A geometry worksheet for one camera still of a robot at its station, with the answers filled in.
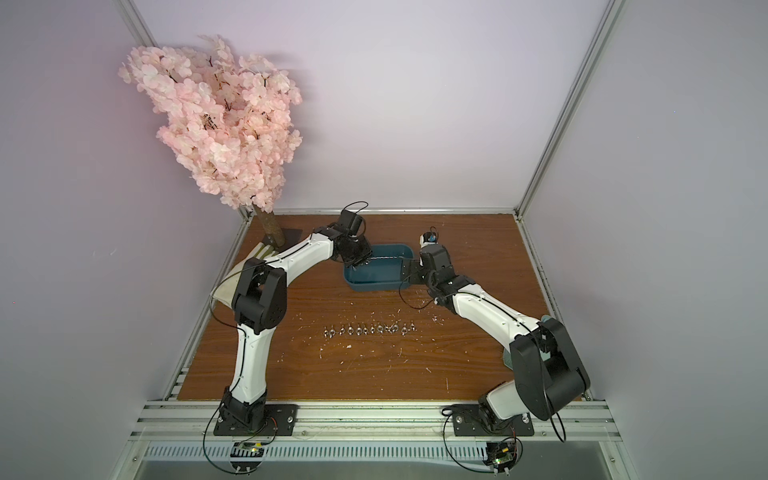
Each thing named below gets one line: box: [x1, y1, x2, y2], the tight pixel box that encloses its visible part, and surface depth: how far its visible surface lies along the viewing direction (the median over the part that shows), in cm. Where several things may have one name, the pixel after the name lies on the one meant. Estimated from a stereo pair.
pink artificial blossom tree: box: [118, 36, 303, 248], surface depth 71 cm
